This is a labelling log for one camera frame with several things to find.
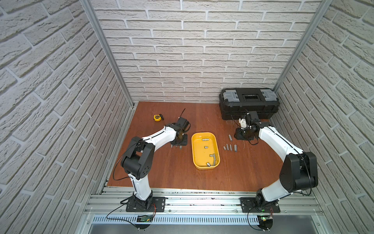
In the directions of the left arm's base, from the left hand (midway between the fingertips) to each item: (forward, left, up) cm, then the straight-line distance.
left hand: (184, 140), depth 94 cm
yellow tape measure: (+22, +21, -3) cm, 30 cm away
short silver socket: (-4, -27, -3) cm, 27 cm away
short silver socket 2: (-3, +2, -4) cm, 5 cm away
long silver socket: (+2, -15, -3) cm, 15 cm away
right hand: (0, -35, +6) cm, 36 cm away
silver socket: (+4, -32, -3) cm, 33 cm away
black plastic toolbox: (+22, -35, +13) cm, 43 cm away
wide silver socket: (-4, -34, -3) cm, 34 cm away
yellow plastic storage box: (-7, -14, -4) cm, 17 cm away
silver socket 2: (-3, -29, -3) cm, 29 cm away
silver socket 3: (-3, -31, -3) cm, 31 cm away
